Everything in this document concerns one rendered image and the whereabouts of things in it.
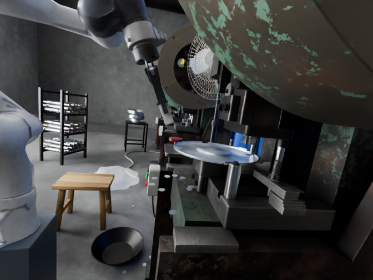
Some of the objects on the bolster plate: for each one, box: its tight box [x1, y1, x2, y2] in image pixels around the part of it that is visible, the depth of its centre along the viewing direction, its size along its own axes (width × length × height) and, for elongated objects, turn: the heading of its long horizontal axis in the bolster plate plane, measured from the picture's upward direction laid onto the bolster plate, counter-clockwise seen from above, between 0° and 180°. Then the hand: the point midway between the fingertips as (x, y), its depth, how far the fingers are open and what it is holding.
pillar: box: [275, 147, 285, 174], centre depth 58 cm, size 2×2×14 cm
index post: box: [224, 161, 242, 199], centre depth 46 cm, size 3×3×10 cm
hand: (166, 113), depth 58 cm, fingers closed
